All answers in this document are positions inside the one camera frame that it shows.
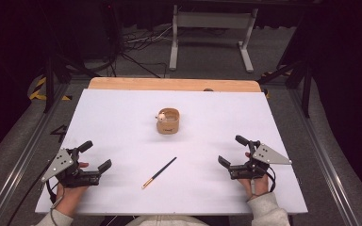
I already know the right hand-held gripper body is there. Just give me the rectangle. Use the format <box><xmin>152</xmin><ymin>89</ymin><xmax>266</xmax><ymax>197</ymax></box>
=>
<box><xmin>228</xmin><ymin>140</ymin><xmax>293</xmax><ymax>181</ymax></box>

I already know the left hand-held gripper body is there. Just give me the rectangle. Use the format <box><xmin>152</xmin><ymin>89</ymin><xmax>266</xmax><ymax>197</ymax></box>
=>
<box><xmin>41</xmin><ymin>147</ymin><xmax>102</xmax><ymax>189</ymax></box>

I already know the black chopstick with gold tip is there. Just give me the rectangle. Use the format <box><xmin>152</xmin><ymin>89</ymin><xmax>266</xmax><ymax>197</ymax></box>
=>
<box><xmin>141</xmin><ymin>156</ymin><xmax>178</xmax><ymax>190</ymax></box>

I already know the round wooden holder cup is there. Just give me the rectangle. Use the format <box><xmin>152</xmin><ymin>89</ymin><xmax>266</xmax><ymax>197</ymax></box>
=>
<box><xmin>155</xmin><ymin>107</ymin><xmax>181</xmax><ymax>136</ymax></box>

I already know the person's left hand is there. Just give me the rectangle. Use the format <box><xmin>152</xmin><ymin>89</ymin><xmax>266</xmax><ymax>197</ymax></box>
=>
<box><xmin>55</xmin><ymin>161</ymin><xmax>91</xmax><ymax>218</ymax></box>

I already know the person's right hand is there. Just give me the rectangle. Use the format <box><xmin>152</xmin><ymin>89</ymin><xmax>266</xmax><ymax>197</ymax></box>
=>
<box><xmin>237</xmin><ymin>152</ymin><xmax>271</xmax><ymax>202</ymax></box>

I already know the white table sheet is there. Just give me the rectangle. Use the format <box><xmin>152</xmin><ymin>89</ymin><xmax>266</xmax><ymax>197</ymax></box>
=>
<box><xmin>35</xmin><ymin>89</ymin><xmax>309</xmax><ymax>216</ymax></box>

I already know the yellow black hazard tape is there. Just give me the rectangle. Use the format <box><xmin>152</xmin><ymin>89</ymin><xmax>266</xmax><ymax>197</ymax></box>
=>
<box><xmin>27</xmin><ymin>76</ymin><xmax>74</xmax><ymax>102</ymax></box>

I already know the person's body in light clothing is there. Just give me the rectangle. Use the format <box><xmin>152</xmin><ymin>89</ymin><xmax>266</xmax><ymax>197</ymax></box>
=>
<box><xmin>125</xmin><ymin>215</ymin><xmax>209</xmax><ymax>226</ymax></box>

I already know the wooden table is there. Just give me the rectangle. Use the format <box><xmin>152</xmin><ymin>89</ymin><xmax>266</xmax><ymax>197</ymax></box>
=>
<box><xmin>88</xmin><ymin>76</ymin><xmax>262</xmax><ymax>93</ymax></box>

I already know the white metal stand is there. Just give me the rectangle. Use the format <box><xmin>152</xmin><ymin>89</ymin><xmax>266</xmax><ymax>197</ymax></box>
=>
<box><xmin>168</xmin><ymin>4</ymin><xmax>259</xmax><ymax>74</ymax></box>

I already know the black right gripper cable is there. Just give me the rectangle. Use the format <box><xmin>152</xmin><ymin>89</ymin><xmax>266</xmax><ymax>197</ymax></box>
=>
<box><xmin>266</xmin><ymin>165</ymin><xmax>277</xmax><ymax>193</ymax></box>

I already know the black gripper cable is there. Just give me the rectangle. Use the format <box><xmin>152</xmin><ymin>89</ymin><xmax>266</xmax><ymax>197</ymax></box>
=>
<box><xmin>266</xmin><ymin>165</ymin><xmax>277</xmax><ymax>193</ymax></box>
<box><xmin>44</xmin><ymin>178</ymin><xmax>64</xmax><ymax>205</ymax></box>

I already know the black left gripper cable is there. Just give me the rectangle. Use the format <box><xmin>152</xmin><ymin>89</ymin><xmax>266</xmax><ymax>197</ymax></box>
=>
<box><xmin>44</xmin><ymin>178</ymin><xmax>64</xmax><ymax>205</ymax></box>

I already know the aluminium floor rail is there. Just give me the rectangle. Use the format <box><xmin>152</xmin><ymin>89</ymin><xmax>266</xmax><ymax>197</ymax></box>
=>
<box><xmin>288</xmin><ymin>88</ymin><xmax>361</xmax><ymax>226</ymax></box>
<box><xmin>0</xmin><ymin>82</ymin><xmax>73</xmax><ymax>226</ymax></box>

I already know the bundle of floor cables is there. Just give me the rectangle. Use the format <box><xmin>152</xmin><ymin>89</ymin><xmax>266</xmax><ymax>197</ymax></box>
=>
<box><xmin>121</xmin><ymin>24</ymin><xmax>174</xmax><ymax>53</ymax></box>

